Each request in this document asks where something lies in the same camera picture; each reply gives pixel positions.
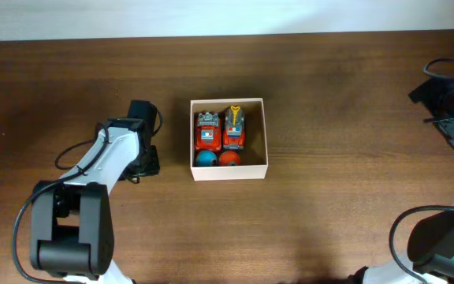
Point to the blue toy ball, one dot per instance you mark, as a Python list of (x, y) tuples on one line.
[(205, 159)]

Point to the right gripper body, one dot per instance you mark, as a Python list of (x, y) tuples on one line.
[(439, 99)]

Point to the red toy ball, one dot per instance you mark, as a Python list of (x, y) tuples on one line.
[(229, 158)]

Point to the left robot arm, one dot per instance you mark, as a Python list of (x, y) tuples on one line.
[(72, 235)]

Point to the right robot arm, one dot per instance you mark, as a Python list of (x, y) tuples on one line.
[(429, 257)]

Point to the red fire truck grey ladder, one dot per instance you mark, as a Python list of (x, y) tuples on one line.
[(208, 132)]

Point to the pink open box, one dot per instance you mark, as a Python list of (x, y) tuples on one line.
[(254, 158)]

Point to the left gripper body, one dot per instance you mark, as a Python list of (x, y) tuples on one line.
[(136, 168)]

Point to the red fire truck yellow crane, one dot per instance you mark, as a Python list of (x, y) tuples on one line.
[(234, 129)]

